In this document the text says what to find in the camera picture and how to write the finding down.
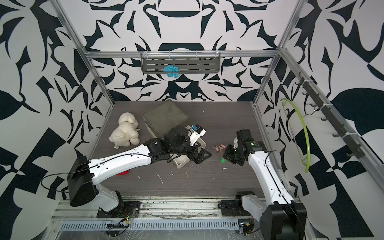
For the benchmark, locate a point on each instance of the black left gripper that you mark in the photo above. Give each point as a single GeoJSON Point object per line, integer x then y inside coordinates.
{"type": "Point", "coordinates": [200, 158]}

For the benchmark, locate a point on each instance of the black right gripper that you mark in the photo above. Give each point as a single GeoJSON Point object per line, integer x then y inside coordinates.
{"type": "Point", "coordinates": [227, 154]}

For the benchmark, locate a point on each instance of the key with red tag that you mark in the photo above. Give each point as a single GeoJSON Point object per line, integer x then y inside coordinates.
{"type": "Point", "coordinates": [222, 146]}
{"type": "Point", "coordinates": [215, 148]}

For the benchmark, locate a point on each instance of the white drawer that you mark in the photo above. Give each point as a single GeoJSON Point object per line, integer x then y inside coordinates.
{"type": "Point", "coordinates": [183, 159]}

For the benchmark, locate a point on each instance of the grey-yellow mini drawer cabinet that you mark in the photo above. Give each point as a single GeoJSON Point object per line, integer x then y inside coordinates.
{"type": "Point", "coordinates": [161, 119]}

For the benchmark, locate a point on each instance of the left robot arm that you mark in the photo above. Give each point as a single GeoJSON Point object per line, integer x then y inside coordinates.
{"type": "Point", "coordinates": [86, 176]}

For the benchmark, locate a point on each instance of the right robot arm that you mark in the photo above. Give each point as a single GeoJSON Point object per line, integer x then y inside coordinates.
{"type": "Point", "coordinates": [279, 216]}

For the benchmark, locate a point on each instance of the white plush toy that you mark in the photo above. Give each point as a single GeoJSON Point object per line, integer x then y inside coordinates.
{"type": "Point", "coordinates": [127, 133]}

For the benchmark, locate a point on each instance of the red strawberry toy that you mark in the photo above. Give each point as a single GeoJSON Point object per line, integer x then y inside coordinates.
{"type": "Point", "coordinates": [123, 173]}

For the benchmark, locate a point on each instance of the teal yarn ball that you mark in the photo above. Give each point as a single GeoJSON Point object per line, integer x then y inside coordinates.
{"type": "Point", "coordinates": [172, 71]}

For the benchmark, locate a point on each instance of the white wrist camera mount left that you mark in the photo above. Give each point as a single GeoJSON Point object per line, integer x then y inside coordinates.
{"type": "Point", "coordinates": [195, 132]}

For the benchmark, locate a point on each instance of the grey wall shelf rack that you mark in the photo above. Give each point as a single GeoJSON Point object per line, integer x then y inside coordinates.
{"type": "Point", "coordinates": [188, 63]}

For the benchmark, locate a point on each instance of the grey hook rail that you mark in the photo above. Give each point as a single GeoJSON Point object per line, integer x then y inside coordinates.
{"type": "Point", "coordinates": [343, 130]}

